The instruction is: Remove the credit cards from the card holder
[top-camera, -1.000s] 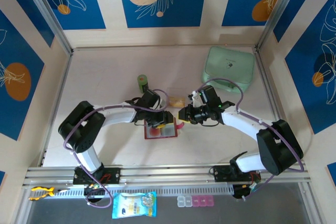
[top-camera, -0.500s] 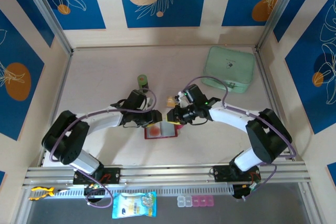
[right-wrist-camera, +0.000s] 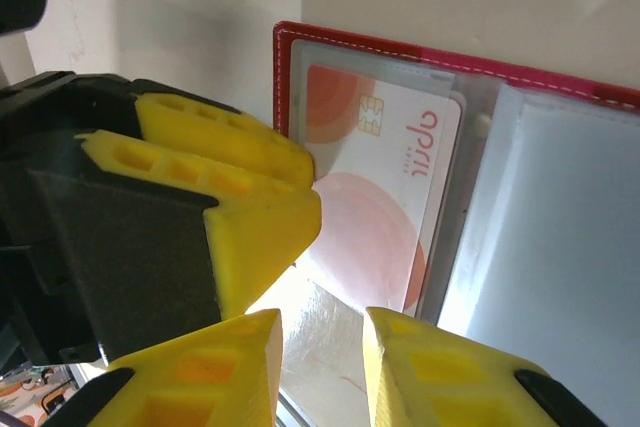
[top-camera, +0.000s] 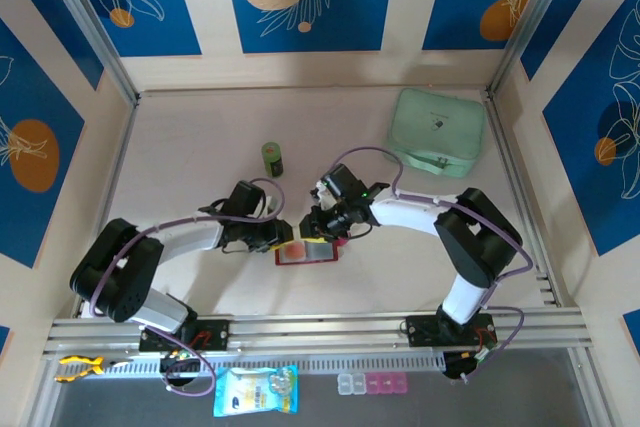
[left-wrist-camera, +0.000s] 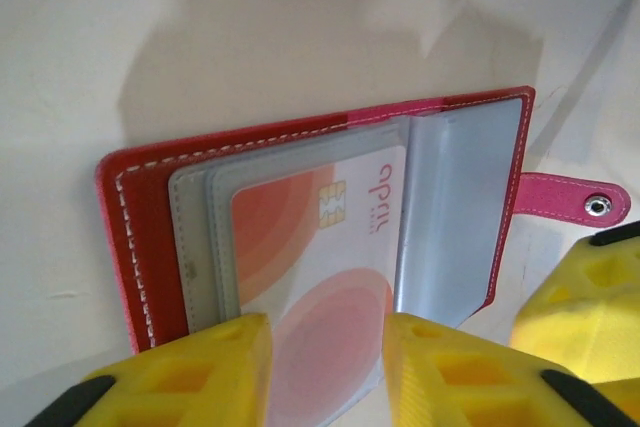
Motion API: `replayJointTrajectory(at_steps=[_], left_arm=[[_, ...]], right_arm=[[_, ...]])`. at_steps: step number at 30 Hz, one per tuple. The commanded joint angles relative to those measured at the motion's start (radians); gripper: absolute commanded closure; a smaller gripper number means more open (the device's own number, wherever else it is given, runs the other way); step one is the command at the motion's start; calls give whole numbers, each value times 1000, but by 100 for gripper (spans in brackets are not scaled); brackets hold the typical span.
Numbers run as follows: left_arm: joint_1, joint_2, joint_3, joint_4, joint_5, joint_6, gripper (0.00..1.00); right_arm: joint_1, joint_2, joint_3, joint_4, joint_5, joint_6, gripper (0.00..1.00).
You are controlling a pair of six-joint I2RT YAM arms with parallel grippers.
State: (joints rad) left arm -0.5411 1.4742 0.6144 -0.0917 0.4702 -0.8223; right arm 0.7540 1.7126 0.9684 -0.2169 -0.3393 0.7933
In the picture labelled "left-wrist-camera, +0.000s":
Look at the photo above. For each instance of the red leather card holder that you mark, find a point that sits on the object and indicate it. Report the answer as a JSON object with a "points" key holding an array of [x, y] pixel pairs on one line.
{"points": [[150, 187]]}

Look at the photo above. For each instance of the white card with pink circles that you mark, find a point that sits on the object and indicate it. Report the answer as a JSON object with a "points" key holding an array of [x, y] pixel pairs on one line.
{"points": [[310, 257]]}

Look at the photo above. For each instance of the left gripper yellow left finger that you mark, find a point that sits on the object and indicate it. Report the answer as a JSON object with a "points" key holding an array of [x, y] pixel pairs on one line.
{"points": [[190, 377]]}

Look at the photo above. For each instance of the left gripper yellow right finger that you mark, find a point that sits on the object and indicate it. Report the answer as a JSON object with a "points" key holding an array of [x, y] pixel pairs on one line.
{"points": [[475, 382]]}

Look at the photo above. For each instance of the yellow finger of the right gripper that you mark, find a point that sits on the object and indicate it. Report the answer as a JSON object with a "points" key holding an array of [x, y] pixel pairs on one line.
{"points": [[575, 307]]}

